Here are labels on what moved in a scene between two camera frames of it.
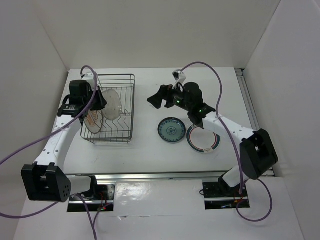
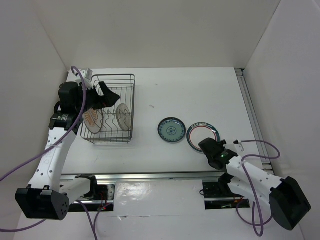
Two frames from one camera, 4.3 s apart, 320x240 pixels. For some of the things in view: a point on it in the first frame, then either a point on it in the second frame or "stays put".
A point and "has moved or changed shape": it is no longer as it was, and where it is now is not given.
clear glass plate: [113, 110] has moved or changed shape
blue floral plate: [171, 129] stays put
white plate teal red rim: [202, 140] stays put
